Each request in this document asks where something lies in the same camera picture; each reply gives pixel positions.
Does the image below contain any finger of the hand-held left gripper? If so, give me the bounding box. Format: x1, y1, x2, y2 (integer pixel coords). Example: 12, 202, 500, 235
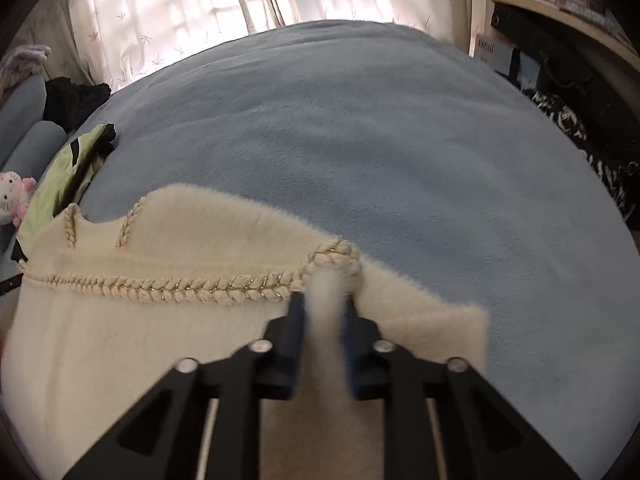
0, 272, 25, 297

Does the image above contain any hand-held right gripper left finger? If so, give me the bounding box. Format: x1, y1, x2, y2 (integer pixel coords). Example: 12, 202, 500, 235
62, 292, 306, 480

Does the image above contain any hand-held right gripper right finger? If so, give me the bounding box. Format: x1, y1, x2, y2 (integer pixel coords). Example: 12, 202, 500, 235
342, 296, 581, 480

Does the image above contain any cream fuzzy cardigan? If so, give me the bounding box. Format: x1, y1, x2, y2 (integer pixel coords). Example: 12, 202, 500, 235
2, 183, 491, 480

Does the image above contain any pink cat plush toy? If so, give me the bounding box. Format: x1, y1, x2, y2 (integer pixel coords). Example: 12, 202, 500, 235
0, 171, 39, 227

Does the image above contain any green jacket with black trim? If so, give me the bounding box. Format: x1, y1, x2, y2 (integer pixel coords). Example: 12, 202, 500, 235
17, 122, 118, 261

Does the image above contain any blue bed blanket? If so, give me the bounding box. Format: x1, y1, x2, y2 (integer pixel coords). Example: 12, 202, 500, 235
0, 19, 635, 461

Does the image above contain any black garment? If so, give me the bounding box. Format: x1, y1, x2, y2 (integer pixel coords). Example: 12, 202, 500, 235
42, 76, 112, 134

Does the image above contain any folded grey white blanket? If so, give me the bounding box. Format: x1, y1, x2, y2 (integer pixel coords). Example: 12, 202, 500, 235
0, 45, 52, 92

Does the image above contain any black white patterned cloth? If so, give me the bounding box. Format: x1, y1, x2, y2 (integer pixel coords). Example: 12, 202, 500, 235
522, 89, 637, 223

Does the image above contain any white cardboard box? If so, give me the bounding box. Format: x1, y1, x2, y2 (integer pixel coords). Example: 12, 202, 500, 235
471, 34, 522, 83

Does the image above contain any black bag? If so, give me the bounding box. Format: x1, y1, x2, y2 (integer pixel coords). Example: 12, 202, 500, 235
491, 1, 640, 161

